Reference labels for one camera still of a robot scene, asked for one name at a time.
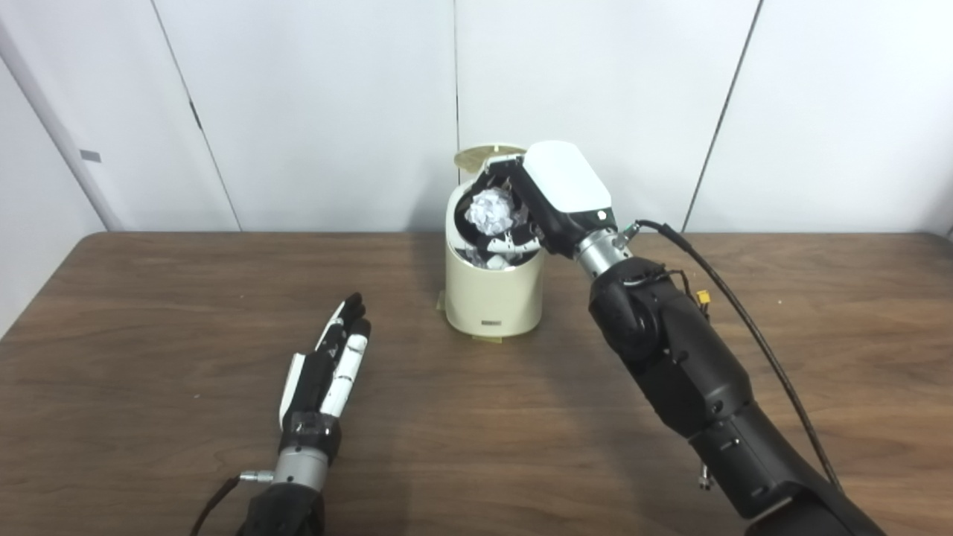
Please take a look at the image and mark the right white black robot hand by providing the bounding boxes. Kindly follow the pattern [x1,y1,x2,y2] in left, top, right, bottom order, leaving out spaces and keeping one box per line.
[476,140,619,260]

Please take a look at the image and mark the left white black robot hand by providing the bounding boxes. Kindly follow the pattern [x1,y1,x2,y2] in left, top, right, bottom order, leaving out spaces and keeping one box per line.
[278,293,372,466]

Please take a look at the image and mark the white paper ball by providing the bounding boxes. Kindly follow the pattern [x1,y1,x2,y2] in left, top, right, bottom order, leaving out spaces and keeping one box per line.
[465,188,518,237]

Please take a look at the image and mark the round cream bin lid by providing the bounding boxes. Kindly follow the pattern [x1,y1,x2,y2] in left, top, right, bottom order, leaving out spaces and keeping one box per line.
[454,144,526,176]

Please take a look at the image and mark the cream-colored desktop trash bin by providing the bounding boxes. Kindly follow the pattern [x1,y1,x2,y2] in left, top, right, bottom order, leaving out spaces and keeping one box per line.
[444,144,546,339]

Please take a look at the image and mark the yellow tape under bin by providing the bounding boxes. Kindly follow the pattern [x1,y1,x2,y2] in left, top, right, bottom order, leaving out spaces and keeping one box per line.
[436,290,503,345]

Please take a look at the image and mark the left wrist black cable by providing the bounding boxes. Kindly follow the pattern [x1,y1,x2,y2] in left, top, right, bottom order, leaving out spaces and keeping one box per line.
[190,470,276,536]

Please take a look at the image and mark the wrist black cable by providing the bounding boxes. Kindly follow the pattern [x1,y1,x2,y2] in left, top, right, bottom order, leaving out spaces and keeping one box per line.
[190,470,276,536]
[622,219,846,492]

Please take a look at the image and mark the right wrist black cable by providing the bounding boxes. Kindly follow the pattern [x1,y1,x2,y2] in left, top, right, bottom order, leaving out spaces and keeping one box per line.
[622,219,846,492]

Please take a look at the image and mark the white wall corner post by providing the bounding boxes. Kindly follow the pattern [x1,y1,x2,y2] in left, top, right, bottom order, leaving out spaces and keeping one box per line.
[0,15,124,232]

